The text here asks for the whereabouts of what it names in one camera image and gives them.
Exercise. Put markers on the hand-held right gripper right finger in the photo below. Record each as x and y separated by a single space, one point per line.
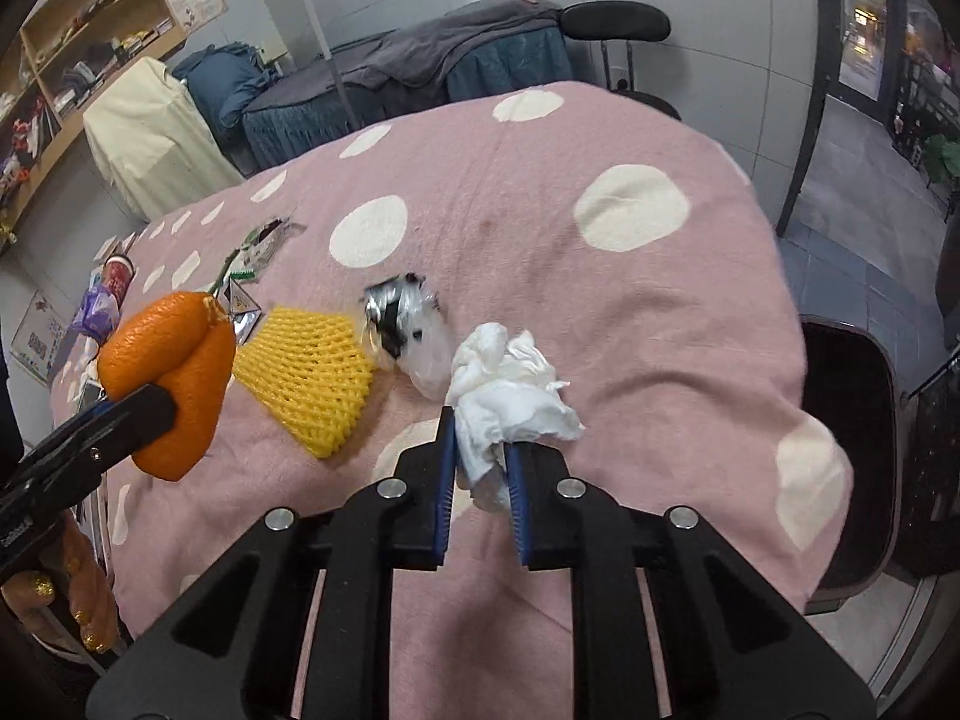
517 510

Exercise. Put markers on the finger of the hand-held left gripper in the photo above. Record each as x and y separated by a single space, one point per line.
94 414
139 416

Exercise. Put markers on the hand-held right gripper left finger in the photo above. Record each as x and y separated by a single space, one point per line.
444 480

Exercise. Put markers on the orange peel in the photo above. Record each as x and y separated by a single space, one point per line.
150 337

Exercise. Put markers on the white tissue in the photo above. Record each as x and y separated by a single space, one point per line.
510 390

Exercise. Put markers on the black trash bin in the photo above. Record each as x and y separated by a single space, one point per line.
840 465

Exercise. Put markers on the person's left hand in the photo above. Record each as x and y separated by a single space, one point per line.
75 585

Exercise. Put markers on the white notice sheet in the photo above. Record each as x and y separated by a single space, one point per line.
37 337

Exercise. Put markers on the purple plastic bag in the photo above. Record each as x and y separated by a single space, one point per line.
101 311

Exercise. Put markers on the crumpled clear plastic wrapper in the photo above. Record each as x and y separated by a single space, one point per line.
420 345

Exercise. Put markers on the red paper cup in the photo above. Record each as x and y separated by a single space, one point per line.
118 276

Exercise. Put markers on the silver triangular foil packet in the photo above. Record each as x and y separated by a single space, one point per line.
244 315

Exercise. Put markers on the yellow foam fruit net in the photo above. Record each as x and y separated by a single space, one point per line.
315 375

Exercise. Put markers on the green leafy stem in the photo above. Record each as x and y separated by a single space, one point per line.
227 274

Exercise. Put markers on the green snack wrapper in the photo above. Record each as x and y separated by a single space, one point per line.
262 244

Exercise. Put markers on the cream coat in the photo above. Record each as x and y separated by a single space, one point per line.
157 142

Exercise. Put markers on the blue duvet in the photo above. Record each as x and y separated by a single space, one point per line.
225 86

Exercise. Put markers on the white floor lamp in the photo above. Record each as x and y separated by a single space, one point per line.
330 52

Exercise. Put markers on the massage bed with grey cover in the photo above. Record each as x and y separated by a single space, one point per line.
450 52

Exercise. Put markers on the black stool chair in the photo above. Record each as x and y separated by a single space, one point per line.
615 19

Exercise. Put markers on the potted green plant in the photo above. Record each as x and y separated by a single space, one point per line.
943 157

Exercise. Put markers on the dark display table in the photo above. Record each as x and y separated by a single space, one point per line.
926 105

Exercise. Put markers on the glass double door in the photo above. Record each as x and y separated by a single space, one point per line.
866 15

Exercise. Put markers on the dark door frame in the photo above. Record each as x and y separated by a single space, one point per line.
814 90

